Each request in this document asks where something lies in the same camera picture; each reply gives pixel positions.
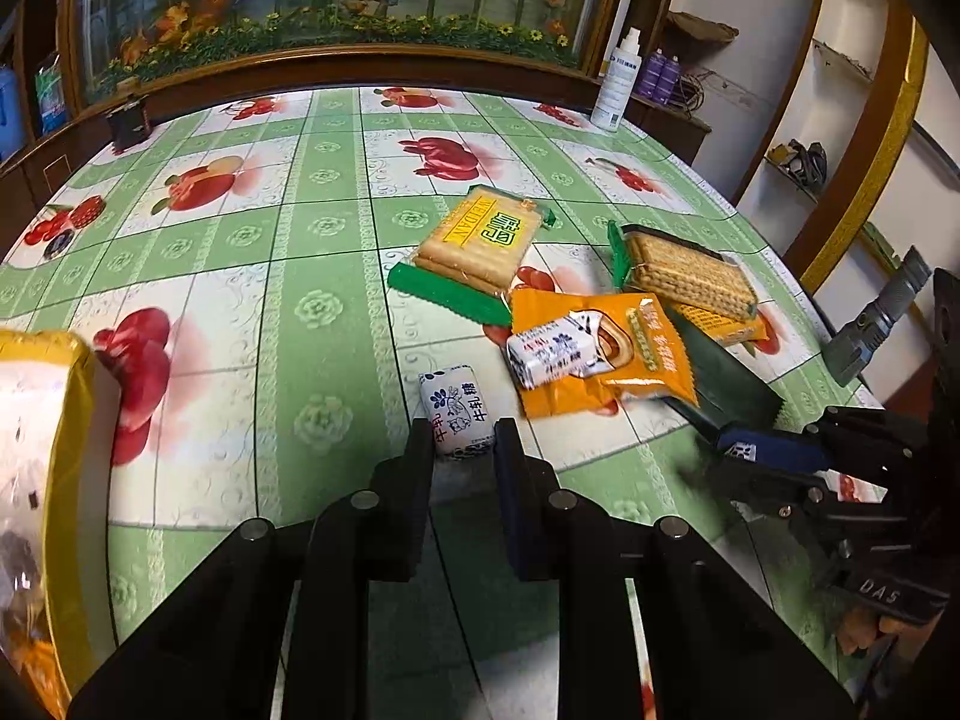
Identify dark green snack packet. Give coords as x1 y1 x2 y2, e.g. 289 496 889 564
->
662 307 784 442

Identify white blue milk candy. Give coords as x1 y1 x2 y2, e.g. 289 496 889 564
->
420 364 493 460

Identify clear plastic snack bag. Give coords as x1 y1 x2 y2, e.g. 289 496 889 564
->
2 416 49 660

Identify person's right hand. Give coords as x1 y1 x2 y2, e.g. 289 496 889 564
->
835 606 939 661

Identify grey flashlight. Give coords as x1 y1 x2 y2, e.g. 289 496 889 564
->
822 245 932 385

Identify orange packet under crackers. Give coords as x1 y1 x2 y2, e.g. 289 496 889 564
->
669 302 770 346

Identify orange snack packet centre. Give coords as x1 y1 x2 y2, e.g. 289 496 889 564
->
508 288 697 419

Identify cracker pack green ends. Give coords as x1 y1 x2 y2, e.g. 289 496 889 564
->
387 185 556 328

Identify large cracker pack dark tray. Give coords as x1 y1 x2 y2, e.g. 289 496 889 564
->
607 221 760 322

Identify purple bottles on shelf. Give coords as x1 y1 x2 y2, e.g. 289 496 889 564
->
638 49 680 106

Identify white spray bottle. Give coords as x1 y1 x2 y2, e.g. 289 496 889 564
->
590 28 643 132

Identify small black box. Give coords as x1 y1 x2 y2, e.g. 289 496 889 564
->
106 96 151 154

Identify blue thermos jug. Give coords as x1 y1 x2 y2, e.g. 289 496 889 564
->
0 65 26 161

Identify flower painted glass screen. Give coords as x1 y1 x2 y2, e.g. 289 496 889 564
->
59 0 617 107

